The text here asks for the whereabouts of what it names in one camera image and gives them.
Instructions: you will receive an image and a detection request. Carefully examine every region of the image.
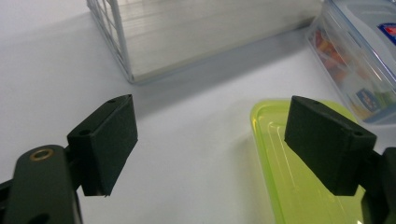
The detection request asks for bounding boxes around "clear lidded plastic storage box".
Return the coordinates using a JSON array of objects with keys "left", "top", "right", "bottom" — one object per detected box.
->
[{"left": 305, "top": 0, "right": 396, "bottom": 126}]

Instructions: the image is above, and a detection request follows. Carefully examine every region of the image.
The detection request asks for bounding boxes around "green translucent plastic container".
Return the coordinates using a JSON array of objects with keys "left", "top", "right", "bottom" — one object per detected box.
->
[{"left": 249, "top": 98, "right": 372, "bottom": 224}]

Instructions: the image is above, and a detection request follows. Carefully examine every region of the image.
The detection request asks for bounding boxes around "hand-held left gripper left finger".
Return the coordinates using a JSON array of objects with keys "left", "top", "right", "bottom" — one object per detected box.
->
[{"left": 66, "top": 93, "right": 139, "bottom": 198}]

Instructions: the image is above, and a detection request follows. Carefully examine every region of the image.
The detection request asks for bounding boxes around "clear box with wire grid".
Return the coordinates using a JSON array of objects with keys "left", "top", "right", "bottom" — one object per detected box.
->
[{"left": 86, "top": 0, "right": 323, "bottom": 84}]

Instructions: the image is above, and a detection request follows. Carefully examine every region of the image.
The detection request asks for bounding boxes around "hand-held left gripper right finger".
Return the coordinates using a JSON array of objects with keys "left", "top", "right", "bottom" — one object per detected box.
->
[{"left": 283, "top": 95, "right": 378, "bottom": 197}]

